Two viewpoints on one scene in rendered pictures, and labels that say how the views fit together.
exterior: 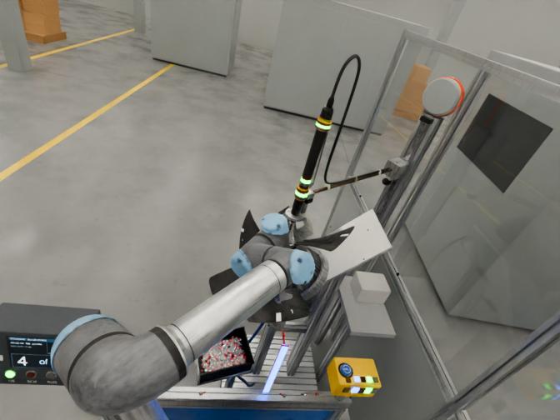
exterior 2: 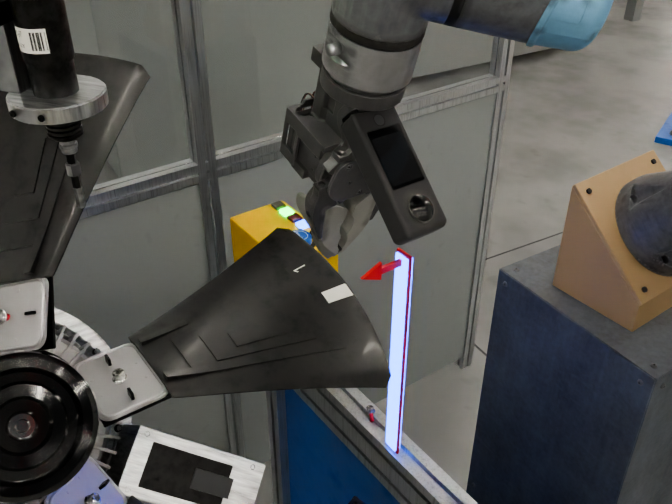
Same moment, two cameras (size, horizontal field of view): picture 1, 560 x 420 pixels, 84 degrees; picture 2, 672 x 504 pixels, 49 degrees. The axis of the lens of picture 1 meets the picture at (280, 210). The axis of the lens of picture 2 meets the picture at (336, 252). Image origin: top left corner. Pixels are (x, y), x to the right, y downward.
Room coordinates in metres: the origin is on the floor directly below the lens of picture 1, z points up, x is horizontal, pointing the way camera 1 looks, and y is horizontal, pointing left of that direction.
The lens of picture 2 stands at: (0.93, 0.49, 1.66)
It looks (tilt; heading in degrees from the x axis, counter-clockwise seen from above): 33 degrees down; 248
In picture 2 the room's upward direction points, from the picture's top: straight up
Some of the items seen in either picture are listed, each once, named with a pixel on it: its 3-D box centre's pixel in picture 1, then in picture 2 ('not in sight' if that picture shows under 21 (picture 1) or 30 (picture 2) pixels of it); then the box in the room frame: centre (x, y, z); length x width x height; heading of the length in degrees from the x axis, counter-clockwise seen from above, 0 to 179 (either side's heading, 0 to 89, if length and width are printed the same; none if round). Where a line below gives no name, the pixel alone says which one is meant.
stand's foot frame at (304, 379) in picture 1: (268, 371); not in sight; (1.10, -0.22, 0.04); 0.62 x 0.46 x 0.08; 103
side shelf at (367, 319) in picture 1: (362, 304); not in sight; (1.16, -0.57, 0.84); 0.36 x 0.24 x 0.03; 13
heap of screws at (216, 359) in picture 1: (221, 354); not in sight; (0.69, 0.07, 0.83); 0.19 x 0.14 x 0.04; 119
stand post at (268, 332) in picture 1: (267, 336); not in sight; (1.08, -0.13, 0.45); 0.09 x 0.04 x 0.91; 13
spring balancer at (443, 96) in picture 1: (442, 97); not in sight; (1.46, -0.54, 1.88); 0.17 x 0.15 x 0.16; 13
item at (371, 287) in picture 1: (368, 285); not in sight; (1.24, -0.58, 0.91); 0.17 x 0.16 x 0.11; 103
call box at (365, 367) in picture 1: (352, 377); (283, 256); (0.64, -0.43, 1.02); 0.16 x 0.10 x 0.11; 103
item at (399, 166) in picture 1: (397, 167); not in sight; (1.39, -0.47, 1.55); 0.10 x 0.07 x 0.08; 138
